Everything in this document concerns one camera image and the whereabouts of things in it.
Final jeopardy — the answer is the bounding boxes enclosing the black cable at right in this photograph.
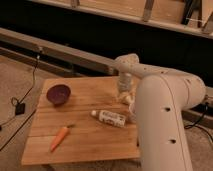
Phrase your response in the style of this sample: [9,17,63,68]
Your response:
[183,102,213,143]

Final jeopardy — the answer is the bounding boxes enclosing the maroon bowl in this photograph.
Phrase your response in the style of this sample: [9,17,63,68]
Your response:
[46,84,71,105]

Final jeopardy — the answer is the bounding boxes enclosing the black power adapter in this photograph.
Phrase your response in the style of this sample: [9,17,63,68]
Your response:
[15,103,25,115]

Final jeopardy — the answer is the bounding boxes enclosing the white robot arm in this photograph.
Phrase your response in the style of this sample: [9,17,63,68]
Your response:
[114,54,206,171]

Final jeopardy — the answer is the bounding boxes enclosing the orange toy carrot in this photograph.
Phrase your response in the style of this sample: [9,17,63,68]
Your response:
[50,125,73,152]

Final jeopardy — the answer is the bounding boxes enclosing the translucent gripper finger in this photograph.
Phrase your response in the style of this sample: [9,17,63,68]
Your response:
[127,91,135,104]
[117,91,124,101]

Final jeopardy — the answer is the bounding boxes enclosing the black cable on floor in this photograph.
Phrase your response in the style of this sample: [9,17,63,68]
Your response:
[0,54,41,152]

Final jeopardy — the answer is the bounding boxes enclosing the white plastic cup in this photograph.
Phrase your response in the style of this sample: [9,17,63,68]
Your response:
[129,102,136,123]

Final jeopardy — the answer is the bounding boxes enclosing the white bottle with label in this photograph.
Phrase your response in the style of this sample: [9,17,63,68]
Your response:
[91,110,126,127]

